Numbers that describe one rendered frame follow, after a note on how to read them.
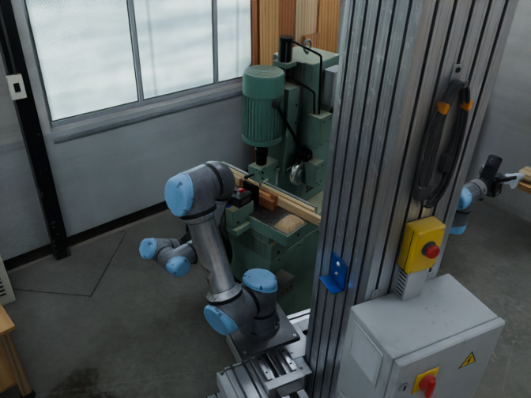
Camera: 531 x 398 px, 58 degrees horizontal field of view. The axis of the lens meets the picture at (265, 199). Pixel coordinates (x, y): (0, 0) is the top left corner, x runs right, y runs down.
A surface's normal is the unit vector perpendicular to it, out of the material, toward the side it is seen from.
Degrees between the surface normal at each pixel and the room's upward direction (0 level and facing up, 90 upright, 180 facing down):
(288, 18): 87
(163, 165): 90
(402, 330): 0
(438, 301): 0
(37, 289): 2
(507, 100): 90
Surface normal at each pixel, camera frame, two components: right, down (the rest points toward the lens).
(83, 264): 0.04, -0.84
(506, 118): -0.77, 0.33
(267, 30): 0.64, 0.39
